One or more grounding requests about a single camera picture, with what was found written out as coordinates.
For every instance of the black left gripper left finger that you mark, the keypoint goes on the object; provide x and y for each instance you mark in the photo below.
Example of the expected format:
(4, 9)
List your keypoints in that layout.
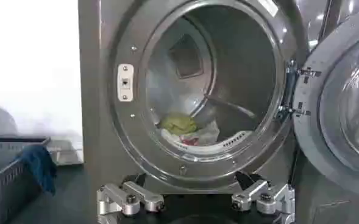
(127, 198)

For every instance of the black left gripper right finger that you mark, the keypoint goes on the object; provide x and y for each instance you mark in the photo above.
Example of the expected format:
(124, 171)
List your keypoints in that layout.
(258, 194)

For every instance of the white garment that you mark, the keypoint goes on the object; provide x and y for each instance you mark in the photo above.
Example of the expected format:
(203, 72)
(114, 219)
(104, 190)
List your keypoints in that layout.
(208, 134)

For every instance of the grey dryer machine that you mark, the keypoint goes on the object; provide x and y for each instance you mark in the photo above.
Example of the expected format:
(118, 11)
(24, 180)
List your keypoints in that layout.
(106, 121)

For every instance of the green garment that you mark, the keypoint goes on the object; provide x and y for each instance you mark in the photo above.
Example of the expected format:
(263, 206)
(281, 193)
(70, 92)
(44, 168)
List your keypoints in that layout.
(179, 124)

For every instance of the dark blue cloth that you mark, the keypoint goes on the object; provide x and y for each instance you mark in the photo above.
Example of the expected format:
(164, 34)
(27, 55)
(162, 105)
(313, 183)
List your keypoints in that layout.
(40, 167)

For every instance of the white door latch plate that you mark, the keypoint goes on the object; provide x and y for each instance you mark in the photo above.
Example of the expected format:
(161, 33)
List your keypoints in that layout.
(125, 82)

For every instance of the round glass dryer door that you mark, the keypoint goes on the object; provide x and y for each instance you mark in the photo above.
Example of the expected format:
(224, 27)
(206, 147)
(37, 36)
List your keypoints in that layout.
(334, 106)

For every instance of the grey plastic laundry basket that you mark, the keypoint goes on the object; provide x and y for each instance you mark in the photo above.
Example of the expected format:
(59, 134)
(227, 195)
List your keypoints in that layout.
(5, 182)

